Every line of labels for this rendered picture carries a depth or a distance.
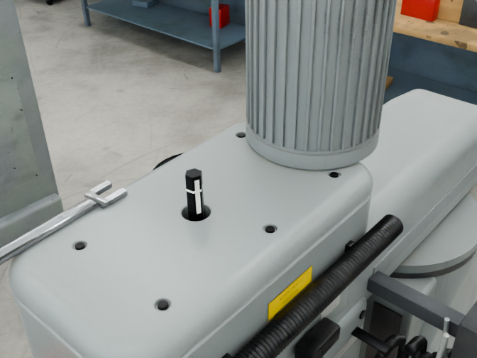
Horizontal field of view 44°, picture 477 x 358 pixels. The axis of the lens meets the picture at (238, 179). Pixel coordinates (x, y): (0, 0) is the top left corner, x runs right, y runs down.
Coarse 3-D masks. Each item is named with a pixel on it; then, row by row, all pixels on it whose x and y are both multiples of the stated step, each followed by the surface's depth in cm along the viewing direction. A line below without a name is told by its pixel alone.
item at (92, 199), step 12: (108, 180) 79; (96, 192) 77; (120, 192) 77; (84, 204) 75; (96, 204) 75; (108, 204) 75; (60, 216) 72; (72, 216) 73; (36, 228) 71; (48, 228) 71; (60, 228) 72; (24, 240) 69; (36, 240) 69; (0, 252) 67; (12, 252) 67; (0, 264) 66
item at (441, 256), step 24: (456, 216) 126; (432, 240) 119; (456, 240) 119; (408, 264) 113; (432, 264) 113; (456, 264) 116; (432, 288) 114; (456, 288) 121; (384, 312) 113; (384, 336) 116; (408, 336) 113; (432, 336) 121
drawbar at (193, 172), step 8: (192, 176) 70; (200, 176) 70; (192, 184) 70; (200, 184) 71; (200, 192) 72; (192, 200) 72; (200, 200) 72; (192, 208) 73; (192, 216) 73; (200, 216) 74
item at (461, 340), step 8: (472, 312) 81; (464, 320) 80; (472, 320) 80; (464, 328) 79; (472, 328) 79; (456, 336) 81; (464, 336) 80; (472, 336) 79; (456, 344) 81; (464, 344) 80; (472, 344) 79; (456, 352) 82; (464, 352) 81; (472, 352) 80
